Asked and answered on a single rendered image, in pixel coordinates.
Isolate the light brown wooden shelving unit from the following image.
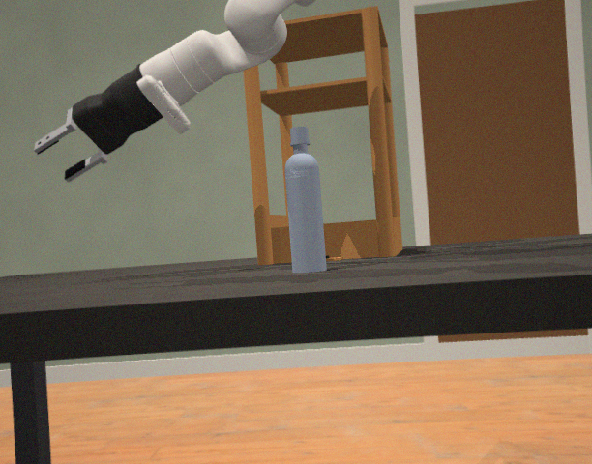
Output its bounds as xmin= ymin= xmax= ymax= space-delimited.
xmin=243 ymin=6 xmax=402 ymax=265

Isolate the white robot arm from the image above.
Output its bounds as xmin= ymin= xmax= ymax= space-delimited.
xmin=170 ymin=0 xmax=315 ymax=92

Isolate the grey bottle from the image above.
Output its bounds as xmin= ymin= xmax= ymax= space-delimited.
xmin=284 ymin=127 xmax=327 ymax=273

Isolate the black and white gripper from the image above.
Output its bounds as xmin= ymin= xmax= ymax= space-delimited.
xmin=34 ymin=49 xmax=199 ymax=182

